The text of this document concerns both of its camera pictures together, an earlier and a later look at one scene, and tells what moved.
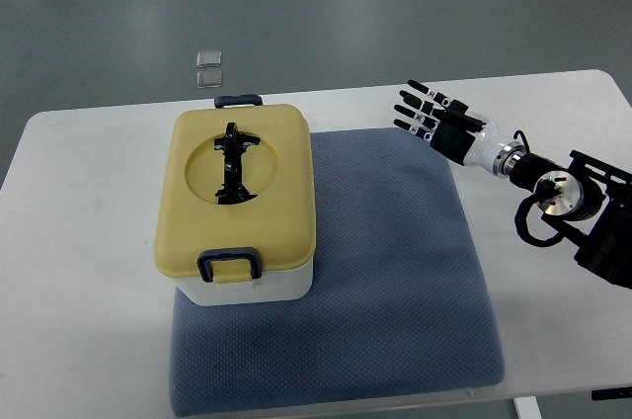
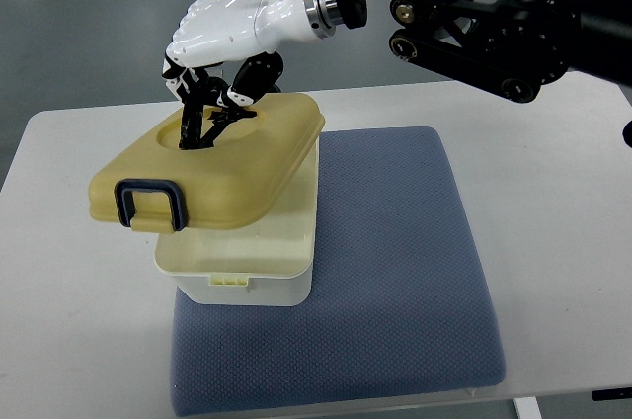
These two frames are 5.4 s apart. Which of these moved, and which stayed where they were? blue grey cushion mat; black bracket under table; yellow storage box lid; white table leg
Moved: yellow storage box lid
Stayed: black bracket under table; blue grey cushion mat; white table leg
